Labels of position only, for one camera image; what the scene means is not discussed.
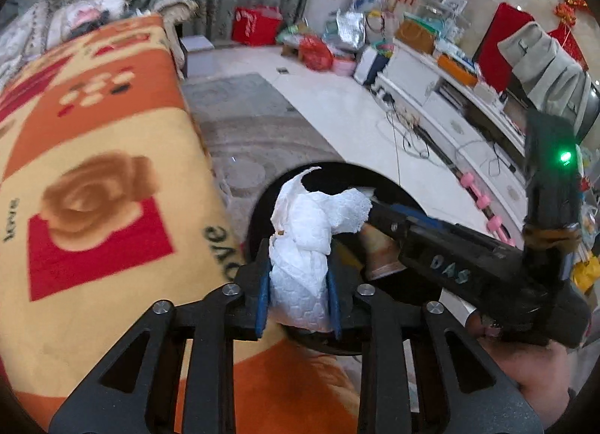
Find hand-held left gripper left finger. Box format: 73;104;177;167
49;238;273;434

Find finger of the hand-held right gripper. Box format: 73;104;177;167
374;199;452;225
369;201;414;253

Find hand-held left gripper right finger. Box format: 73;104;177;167
327;269;545;434

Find brown paper cup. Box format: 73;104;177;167
363;223;406;281

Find white paper towel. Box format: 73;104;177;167
269;167;373;334

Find black round bin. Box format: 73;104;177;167
244;161;444;356

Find person's right hand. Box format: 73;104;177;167
468;311;573;417

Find pink dumbbell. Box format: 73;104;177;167
460;172;491;210
487;215;516;247

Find yellow bag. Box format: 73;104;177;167
572;256;600;294

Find white cabinet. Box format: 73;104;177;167
375;38;530;238

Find orange box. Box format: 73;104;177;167
438;54;479;85

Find white navy box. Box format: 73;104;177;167
354;47;390;85

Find pink box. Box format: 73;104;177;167
333;57;357;79

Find brown cardboard box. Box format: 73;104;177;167
396;19;437;53

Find red plastic bag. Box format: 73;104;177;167
298;35;335;72

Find black television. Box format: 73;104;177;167
504;78;600;144

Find silver foil bag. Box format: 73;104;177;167
336;10;366;48

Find red cloth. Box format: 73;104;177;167
473;3;535;93

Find grey jacket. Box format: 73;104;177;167
497;22;594;123

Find green snack bag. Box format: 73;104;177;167
276;24;305;43

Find orange red printed blanket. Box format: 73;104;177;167
0;15;362;434

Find red gift box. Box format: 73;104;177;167
232;7;284;47

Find grey white box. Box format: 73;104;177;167
180;36;214;76

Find grey tufted sofa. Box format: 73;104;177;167
150;0;200;81

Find tangled cables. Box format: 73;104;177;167
384;97;432;160

